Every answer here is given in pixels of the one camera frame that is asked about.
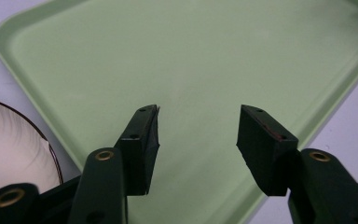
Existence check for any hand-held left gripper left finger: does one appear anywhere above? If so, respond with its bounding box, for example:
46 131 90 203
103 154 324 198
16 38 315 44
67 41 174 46
67 104 161 224

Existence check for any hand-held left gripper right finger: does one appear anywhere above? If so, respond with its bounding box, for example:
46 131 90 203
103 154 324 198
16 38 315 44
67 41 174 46
236 104 358 224

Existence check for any light green plastic tray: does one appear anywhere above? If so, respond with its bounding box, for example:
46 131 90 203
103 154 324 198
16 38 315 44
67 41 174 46
0 0 358 224

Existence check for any white plate with dark rim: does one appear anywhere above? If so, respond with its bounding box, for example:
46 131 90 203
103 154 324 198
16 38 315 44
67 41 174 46
0 95 64 201

